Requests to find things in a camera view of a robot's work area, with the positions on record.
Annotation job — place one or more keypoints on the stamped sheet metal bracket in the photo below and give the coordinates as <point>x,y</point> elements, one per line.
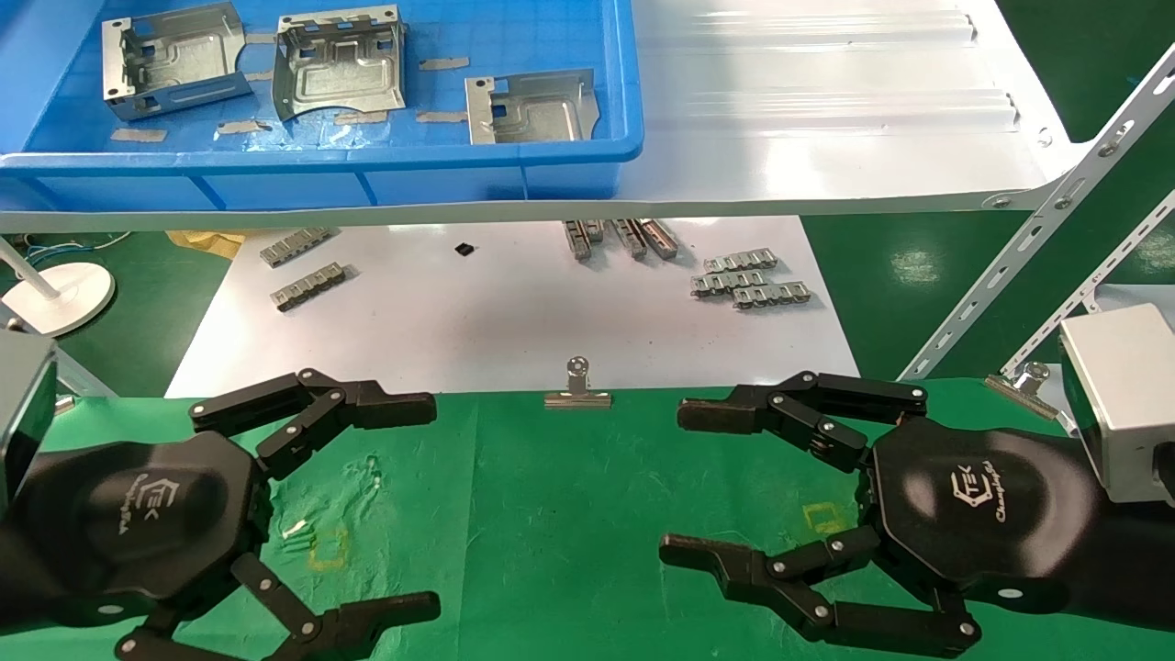
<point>184,60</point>
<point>340,87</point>
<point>542,115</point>

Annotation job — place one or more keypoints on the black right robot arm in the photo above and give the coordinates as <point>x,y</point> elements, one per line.
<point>1138,560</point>

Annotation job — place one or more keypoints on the white metal storage rack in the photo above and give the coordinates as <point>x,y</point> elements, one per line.
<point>1102,274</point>

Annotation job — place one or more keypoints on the blue plastic bin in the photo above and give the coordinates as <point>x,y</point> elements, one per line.
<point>413,188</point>

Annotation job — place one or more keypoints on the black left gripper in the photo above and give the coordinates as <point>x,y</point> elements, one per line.
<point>138,523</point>

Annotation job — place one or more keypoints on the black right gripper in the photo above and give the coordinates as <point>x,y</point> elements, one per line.
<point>973,505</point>

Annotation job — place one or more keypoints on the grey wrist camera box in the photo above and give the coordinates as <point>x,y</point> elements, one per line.
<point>23,413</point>
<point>1124,404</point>

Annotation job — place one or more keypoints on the small white scrap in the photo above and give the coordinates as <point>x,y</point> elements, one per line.
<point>294,530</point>

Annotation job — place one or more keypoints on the white metal shelf plate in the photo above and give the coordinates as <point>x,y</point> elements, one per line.
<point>826,138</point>

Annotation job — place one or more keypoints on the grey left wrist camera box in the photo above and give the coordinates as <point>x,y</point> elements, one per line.
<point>23,413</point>

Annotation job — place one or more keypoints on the green cloth mat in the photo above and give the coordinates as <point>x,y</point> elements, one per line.
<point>569,532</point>

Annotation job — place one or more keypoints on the white board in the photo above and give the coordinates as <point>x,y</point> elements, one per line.
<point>477,321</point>

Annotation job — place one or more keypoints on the white round lamp stand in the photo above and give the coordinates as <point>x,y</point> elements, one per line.
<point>60,296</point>

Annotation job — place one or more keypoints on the yellow crumpled bag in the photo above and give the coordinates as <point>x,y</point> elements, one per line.
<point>207,241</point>

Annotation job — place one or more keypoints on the silver binder clip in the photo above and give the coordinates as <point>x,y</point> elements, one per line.
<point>64,404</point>
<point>1014,390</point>
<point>576,399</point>

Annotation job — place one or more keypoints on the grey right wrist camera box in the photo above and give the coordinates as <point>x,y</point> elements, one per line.
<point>1124,404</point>

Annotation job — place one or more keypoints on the grey metal clip strip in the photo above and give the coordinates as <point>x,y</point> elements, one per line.
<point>725,283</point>
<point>294,247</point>
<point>576,240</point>
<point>771,295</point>
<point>659,239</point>
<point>740,260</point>
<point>630,239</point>
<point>307,287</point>
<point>596,229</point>

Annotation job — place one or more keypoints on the white slotted shelf upright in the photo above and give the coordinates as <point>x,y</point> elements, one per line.
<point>1056,204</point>

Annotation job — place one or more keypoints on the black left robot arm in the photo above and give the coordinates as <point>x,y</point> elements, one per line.
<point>11,569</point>

